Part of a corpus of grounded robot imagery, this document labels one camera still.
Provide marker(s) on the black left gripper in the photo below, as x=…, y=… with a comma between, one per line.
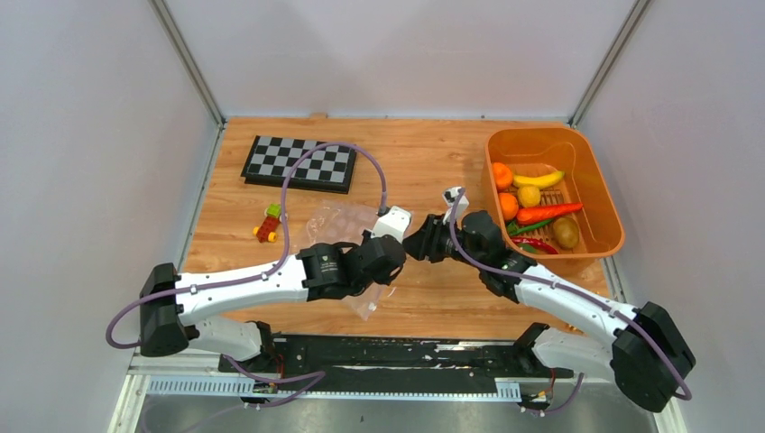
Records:
x=367, y=238

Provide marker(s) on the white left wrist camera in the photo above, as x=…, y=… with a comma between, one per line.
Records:
x=395, y=223

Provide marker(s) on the red green toy block car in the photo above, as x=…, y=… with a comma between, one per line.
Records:
x=267, y=230

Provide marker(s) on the black grey chessboard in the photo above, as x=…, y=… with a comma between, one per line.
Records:
x=270, y=158

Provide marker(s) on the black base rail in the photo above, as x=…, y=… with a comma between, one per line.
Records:
x=398, y=365

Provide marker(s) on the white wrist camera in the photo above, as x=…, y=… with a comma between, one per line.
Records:
x=457, y=203
x=395, y=223

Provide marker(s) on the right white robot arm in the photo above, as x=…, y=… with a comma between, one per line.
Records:
x=640, y=349

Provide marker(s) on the clear zip top bag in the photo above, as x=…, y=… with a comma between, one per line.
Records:
x=336, y=221

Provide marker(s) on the red chili pepper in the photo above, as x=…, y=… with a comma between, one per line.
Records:
x=533, y=245

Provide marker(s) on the yellow wrinkled round fruit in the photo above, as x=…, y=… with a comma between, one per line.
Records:
x=529, y=196

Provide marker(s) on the yellow toy banana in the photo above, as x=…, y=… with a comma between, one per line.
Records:
x=540, y=182

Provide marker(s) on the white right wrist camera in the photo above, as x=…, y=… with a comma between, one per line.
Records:
x=457, y=203

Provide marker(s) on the brown potato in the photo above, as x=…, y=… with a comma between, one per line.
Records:
x=566, y=232

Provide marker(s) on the orange toy carrot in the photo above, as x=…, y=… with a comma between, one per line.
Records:
x=532, y=215

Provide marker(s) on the orange plastic basket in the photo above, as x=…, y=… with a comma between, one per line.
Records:
x=535, y=150

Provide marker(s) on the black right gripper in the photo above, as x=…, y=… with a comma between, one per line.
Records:
x=424, y=244

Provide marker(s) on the green chili pepper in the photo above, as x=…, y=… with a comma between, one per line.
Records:
x=515, y=228

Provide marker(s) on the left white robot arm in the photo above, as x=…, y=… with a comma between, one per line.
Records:
x=185, y=310

